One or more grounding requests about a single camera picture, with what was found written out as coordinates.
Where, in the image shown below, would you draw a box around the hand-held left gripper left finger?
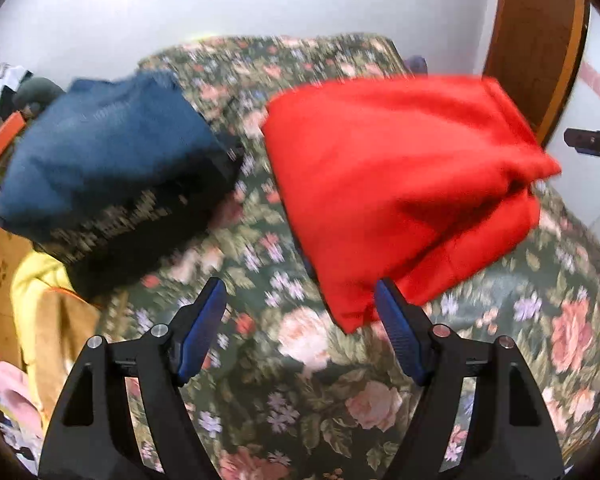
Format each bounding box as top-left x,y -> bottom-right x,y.
37,276 -> 229,480

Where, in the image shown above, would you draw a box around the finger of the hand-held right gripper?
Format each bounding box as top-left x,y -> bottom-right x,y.
563,128 -> 600,162

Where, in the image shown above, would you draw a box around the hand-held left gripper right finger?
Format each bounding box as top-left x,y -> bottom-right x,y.
374,278 -> 567,480

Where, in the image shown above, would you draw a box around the red garment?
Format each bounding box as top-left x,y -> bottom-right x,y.
260,75 -> 563,335

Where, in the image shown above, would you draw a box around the white clothes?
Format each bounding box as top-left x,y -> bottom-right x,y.
0,62 -> 33,113

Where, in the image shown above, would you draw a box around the floral blanket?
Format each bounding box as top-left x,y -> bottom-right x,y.
95,34 -> 600,480

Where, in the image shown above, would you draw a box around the wooden door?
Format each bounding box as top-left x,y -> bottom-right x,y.
482,0 -> 592,148

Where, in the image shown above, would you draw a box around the yellow cloth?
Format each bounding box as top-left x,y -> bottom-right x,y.
9,251 -> 103,416

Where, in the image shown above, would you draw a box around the light pink cloth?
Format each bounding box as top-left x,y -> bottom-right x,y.
0,357 -> 46,441

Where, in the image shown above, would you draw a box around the blue garment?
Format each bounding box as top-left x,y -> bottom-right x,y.
0,70 -> 246,301

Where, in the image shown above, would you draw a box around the yellow printed box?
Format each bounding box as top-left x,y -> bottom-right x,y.
0,220 -> 33,366

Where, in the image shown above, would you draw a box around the orange thing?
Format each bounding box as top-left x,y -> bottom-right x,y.
0,111 -> 26,161

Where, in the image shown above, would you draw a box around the dark grey cloth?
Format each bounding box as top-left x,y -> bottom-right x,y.
14,76 -> 66,116

